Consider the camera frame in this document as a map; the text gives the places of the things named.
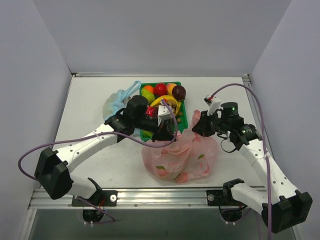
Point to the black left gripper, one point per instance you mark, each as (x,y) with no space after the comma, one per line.
(162,135)

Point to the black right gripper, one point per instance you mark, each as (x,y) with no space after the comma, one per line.
(203,125)

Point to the pink plastic bag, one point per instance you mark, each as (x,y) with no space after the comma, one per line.
(191,157)

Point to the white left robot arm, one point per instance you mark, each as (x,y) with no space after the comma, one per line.
(54,168)

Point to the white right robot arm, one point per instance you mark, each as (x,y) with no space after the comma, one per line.
(283,205)

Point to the small red fake apple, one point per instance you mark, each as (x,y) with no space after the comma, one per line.
(152,112)

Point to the brown fake longan bunch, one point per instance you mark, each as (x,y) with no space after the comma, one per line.
(178,117)

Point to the yellow fake banana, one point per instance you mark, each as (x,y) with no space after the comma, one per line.
(158,101)

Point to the green fake pear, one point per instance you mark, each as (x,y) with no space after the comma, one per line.
(148,95)

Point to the dark purple fake plum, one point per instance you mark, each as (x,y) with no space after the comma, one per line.
(179,93)

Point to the red fake fruit back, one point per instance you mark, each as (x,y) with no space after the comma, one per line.
(160,89)

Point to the peach fake fruit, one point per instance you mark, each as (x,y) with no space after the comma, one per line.
(170,87)

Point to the orange fake tangerine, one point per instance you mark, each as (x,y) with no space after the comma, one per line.
(149,88)

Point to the blue tied plastic bag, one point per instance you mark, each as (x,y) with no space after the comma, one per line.
(119,100)

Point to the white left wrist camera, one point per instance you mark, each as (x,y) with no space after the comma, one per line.
(164,113)

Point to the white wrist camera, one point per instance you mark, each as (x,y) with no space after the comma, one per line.
(164,113)
(213,103)

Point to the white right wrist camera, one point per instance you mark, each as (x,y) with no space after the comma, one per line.
(213,103)

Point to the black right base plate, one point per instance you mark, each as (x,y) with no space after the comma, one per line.
(216,198)

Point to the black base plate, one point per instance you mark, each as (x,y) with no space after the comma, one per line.
(216,198)
(104,198)

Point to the aluminium front rail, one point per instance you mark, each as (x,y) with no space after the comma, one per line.
(130,198)

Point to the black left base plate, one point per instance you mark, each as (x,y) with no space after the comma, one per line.
(104,198)

